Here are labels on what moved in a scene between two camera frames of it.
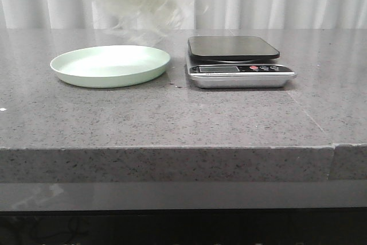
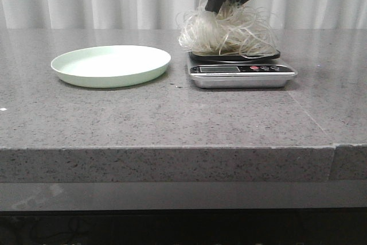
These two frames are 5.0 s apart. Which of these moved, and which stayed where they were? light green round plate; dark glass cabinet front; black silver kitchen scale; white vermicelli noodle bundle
Moved: white vermicelli noodle bundle
Stayed: black silver kitchen scale; dark glass cabinet front; light green round plate
